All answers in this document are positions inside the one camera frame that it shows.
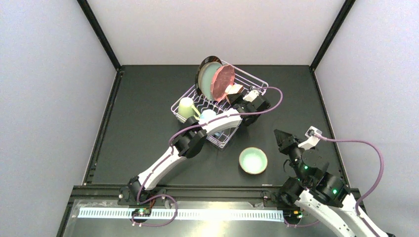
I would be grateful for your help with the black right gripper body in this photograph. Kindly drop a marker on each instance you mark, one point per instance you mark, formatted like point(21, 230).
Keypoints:
point(288, 143)

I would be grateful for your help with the green glazed small bowl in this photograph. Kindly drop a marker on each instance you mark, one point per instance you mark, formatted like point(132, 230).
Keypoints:
point(253, 160)

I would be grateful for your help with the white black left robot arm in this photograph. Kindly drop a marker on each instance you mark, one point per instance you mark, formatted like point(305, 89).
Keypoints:
point(190, 139)

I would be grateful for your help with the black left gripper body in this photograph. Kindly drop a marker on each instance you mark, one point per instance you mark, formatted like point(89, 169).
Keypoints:
point(241, 98)

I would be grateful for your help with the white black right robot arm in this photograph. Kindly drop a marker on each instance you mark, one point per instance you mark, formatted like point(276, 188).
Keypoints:
point(323, 195)

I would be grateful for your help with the black frame post left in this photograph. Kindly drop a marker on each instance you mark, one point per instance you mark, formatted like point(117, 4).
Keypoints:
point(95, 25)

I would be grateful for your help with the black striped rim dinner plate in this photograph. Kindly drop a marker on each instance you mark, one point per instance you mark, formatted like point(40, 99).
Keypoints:
point(206, 60)

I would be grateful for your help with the white led light strip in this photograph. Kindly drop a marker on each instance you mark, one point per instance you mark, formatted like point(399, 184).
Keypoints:
point(182, 214)

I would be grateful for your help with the black frame post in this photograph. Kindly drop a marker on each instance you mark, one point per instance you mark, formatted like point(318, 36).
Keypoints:
point(332, 32)
point(95, 25)

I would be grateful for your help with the white wire dish rack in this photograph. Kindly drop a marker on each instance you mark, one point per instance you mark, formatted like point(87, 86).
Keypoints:
point(202, 103)

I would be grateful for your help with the light blue mug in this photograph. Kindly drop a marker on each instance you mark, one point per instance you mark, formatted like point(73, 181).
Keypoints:
point(207, 115)

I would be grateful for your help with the orange floral small bowl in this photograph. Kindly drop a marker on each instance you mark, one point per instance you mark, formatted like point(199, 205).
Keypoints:
point(234, 89)

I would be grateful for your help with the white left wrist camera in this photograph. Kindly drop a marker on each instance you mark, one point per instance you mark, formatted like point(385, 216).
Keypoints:
point(251, 95)

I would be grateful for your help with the green flower plate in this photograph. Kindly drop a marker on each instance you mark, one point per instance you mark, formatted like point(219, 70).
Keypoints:
point(206, 75)

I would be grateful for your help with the pink dotted plate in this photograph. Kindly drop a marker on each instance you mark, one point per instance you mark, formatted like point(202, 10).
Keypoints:
point(222, 79)

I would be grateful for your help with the black frame post right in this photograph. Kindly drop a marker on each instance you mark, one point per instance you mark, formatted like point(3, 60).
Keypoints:
point(332, 32)

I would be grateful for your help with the cream mug green handle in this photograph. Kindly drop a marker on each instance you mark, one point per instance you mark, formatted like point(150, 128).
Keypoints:
point(186, 109)

